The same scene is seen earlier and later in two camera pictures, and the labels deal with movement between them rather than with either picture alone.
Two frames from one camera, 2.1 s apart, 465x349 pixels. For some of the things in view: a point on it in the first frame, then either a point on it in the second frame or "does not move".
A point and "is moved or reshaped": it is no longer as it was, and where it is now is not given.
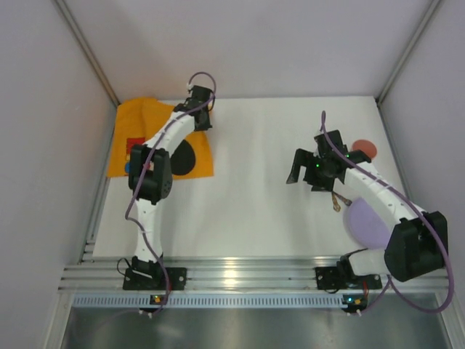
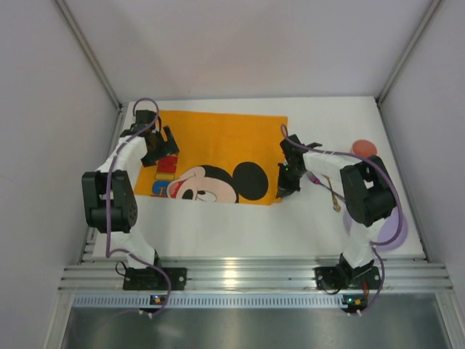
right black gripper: [303, 160] to [289, 178]
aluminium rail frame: [102, 274] does not move
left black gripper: [202, 118] to [160, 149]
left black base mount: [136, 281] does not move
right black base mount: [343, 277] does not move
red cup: [366, 146] does not move
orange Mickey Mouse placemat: [136, 120] is moved or reshaped
